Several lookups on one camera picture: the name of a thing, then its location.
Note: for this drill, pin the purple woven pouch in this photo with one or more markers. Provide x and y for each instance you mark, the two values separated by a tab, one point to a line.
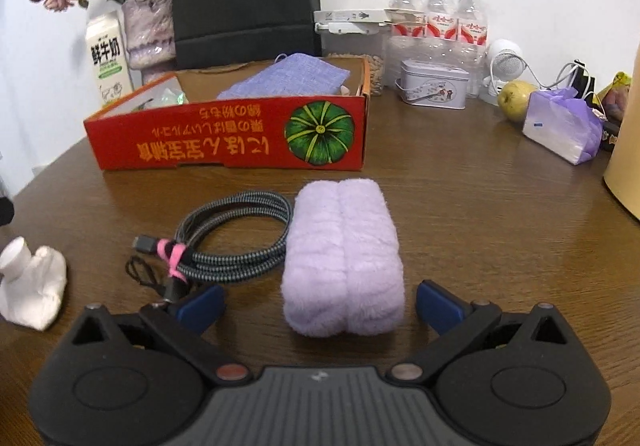
295	76

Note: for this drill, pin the purple fluffy towel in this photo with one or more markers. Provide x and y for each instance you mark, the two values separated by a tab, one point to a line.
345	256

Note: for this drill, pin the white printed tin box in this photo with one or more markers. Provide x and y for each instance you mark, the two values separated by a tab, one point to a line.
432	86

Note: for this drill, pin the clear green wrapper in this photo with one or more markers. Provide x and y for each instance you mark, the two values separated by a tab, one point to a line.
170	99

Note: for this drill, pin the purple tissue pack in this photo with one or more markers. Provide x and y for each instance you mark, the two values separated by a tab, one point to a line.
560	131

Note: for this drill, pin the beige cylinder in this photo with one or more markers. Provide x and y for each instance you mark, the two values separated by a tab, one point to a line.
625	166

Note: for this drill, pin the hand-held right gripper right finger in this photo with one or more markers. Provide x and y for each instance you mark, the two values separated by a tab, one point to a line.
440	306

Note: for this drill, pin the yellow snack packet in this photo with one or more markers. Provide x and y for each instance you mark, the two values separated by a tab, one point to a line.
616	94

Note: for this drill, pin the orange cardboard box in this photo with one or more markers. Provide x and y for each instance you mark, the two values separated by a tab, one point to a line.
225	136

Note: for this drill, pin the pink mottled vase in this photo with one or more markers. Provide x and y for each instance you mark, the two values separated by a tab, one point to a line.
147	34

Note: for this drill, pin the yellow pear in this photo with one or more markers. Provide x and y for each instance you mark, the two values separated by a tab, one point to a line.
517	101

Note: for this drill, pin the black charger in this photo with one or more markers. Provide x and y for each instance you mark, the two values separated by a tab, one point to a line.
585	81

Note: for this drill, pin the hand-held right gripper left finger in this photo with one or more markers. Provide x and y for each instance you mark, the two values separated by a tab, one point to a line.
202	308

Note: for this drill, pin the white glove box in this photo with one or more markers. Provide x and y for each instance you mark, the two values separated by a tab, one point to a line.
350	15

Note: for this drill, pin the small white desk fan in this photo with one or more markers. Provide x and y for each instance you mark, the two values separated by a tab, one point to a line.
502	61

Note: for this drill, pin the white green milk carton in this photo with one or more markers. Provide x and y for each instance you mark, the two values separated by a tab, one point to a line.
107	61

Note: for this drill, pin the clear container with seeds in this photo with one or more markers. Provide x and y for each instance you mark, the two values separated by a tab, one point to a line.
350	44

